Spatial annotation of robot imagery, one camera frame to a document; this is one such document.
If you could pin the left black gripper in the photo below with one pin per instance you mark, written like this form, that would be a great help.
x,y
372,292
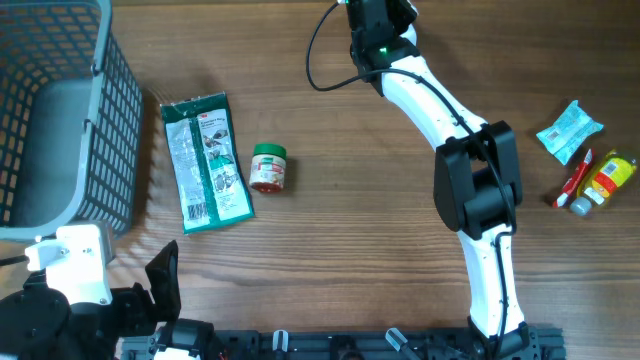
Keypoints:
x,y
136,300

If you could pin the green white snack pack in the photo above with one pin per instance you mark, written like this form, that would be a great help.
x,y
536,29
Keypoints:
x,y
563,138

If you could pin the red slim stick packet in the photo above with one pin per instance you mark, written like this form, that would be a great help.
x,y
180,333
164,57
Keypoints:
x,y
571,185

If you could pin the yellow liquid bottle grey cap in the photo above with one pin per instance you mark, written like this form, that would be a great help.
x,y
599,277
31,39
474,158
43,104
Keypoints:
x,y
605,179

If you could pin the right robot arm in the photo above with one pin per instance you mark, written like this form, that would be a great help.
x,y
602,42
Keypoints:
x,y
477,183

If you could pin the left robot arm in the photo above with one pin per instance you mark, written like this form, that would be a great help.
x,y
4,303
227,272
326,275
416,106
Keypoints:
x,y
39,322

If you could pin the dark green box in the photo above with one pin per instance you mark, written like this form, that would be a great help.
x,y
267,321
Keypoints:
x,y
201,143

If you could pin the grey plastic mesh basket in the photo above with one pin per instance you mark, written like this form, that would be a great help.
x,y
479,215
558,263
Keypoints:
x,y
71,119

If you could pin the green lid spice jar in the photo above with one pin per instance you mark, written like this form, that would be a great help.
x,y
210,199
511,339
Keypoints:
x,y
268,167

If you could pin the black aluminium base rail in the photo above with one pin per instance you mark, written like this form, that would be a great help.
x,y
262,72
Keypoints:
x,y
439,343

